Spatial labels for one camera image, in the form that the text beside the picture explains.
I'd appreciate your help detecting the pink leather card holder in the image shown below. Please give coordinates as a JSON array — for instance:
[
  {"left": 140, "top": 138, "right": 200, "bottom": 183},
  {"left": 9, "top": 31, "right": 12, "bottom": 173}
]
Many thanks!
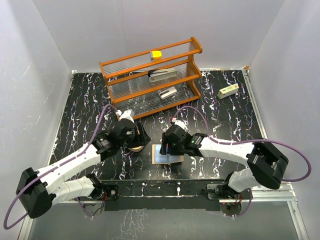
[{"left": 151, "top": 144, "right": 185, "bottom": 165}]

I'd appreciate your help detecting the beige card box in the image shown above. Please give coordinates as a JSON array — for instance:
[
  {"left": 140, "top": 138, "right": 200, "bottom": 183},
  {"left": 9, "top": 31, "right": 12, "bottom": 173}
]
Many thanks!
[{"left": 126, "top": 127, "right": 145, "bottom": 152}]

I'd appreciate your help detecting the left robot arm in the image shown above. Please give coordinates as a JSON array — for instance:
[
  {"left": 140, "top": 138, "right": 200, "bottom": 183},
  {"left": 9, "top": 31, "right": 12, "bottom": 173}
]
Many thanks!
[{"left": 16, "top": 119, "right": 151, "bottom": 219}]

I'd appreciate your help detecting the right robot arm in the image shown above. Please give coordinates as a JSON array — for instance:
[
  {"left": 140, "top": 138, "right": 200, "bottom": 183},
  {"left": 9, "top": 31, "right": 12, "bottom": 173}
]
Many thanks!
[{"left": 159, "top": 124, "right": 289, "bottom": 199}]

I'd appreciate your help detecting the small white stapler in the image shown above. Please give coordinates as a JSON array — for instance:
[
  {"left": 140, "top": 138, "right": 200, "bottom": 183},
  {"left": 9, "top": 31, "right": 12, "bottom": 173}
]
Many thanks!
[{"left": 158, "top": 86, "right": 177, "bottom": 100}]

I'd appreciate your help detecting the orange wooden shelf rack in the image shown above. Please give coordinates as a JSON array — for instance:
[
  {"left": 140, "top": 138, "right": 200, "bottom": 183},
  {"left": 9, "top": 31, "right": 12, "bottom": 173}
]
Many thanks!
[{"left": 99, "top": 36, "right": 203, "bottom": 119}]

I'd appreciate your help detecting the large grey black stapler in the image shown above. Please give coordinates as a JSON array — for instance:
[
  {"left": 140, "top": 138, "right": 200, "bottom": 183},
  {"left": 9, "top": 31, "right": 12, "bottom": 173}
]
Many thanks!
[{"left": 147, "top": 68, "right": 177, "bottom": 83}]

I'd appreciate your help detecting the white staples box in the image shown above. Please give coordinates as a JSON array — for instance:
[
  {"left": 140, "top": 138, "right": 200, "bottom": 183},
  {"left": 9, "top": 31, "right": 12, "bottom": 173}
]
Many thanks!
[{"left": 217, "top": 84, "right": 239, "bottom": 99}]

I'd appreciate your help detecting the yellow grey tape dispenser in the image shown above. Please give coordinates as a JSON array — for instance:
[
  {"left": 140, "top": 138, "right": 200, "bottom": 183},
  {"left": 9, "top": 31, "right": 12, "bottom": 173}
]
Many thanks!
[{"left": 149, "top": 50, "right": 162, "bottom": 61}]

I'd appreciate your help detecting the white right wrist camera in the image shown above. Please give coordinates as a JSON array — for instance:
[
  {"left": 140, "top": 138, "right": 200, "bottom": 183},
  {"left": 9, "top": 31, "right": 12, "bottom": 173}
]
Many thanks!
[{"left": 170, "top": 117, "right": 187, "bottom": 131}]

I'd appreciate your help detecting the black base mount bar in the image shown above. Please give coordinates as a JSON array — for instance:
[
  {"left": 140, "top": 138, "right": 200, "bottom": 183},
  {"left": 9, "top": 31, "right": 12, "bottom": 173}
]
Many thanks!
[{"left": 102, "top": 179, "right": 222, "bottom": 211}]

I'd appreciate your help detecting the aluminium frame rail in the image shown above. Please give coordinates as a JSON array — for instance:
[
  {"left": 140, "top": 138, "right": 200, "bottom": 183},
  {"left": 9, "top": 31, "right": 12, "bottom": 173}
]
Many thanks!
[{"left": 242, "top": 66, "right": 310, "bottom": 240}]

